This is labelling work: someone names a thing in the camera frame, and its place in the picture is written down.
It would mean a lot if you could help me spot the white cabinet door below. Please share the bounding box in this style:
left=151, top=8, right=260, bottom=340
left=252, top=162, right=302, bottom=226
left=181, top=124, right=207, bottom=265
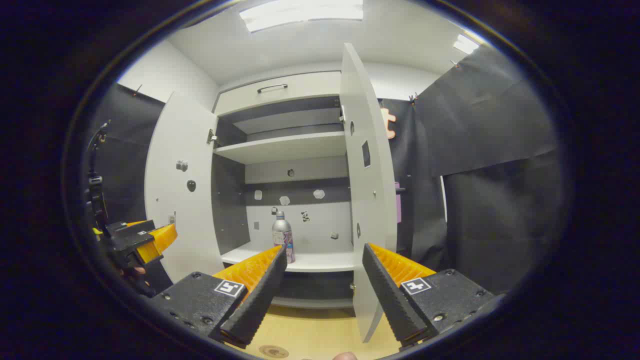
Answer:
left=144, top=91, right=226, bottom=284
left=340, top=42, right=399, bottom=344

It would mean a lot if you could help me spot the small ceiling light panel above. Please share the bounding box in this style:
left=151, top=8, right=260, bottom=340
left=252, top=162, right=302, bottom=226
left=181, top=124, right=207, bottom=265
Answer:
left=453, top=34, right=481, bottom=56

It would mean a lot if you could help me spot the round beige coaster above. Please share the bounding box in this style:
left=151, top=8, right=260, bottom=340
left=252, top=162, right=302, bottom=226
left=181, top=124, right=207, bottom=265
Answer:
left=258, top=344, right=290, bottom=359

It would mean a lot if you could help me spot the white cabinet with grey interior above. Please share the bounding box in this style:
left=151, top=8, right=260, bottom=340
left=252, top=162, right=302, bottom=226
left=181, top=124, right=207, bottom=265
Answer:
left=212, top=70, right=362, bottom=309

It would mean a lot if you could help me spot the silver bottle with purple label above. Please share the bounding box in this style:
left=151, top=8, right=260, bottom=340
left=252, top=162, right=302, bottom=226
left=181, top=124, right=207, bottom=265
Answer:
left=271, top=210, right=296, bottom=264

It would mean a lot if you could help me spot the large ceiling light panel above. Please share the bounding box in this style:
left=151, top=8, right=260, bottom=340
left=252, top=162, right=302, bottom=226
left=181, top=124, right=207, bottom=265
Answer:
left=239, top=0, right=364, bottom=34

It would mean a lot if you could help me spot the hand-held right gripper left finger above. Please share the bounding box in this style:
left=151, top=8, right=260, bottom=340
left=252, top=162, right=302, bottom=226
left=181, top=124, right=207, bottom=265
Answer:
left=150, top=244, right=288, bottom=350

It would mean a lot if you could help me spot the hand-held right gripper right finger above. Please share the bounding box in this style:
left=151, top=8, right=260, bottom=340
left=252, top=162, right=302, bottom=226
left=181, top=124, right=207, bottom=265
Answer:
left=361, top=243, right=496, bottom=348

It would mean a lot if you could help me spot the black backdrop cloth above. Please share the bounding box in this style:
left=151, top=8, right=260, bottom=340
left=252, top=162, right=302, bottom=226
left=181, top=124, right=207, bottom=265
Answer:
left=82, top=84, right=173, bottom=296
left=377, top=44, right=563, bottom=296

